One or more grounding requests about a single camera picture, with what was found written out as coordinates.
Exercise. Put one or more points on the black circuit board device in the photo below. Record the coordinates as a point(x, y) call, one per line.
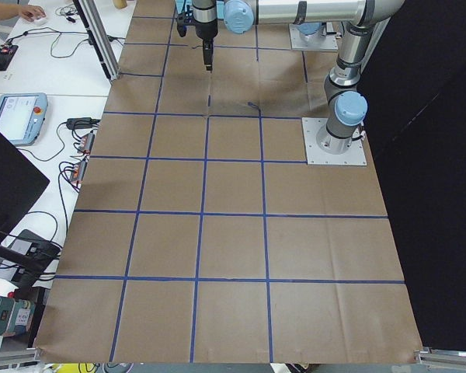
point(7, 52)

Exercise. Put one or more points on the person's hand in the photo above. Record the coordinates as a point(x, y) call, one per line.
point(31, 13)

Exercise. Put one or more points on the green box device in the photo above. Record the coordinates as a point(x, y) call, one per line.
point(15, 316)

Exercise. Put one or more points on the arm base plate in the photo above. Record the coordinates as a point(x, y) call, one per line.
point(322, 149)
point(325, 44)

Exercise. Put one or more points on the wooden cup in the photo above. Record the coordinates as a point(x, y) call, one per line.
point(120, 4)

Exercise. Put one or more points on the aluminium frame post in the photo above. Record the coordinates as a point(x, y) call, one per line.
point(97, 35)

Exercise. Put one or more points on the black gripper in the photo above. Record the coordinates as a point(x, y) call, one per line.
point(206, 32)

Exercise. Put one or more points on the black power adapter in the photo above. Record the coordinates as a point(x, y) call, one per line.
point(79, 123)

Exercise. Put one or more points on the teach pendant tablet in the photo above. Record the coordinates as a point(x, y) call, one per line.
point(22, 116)

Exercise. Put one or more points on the black monitor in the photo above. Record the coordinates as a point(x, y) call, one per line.
point(21, 185)

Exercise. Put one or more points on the grey dock hub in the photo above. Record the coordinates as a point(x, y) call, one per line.
point(34, 246)

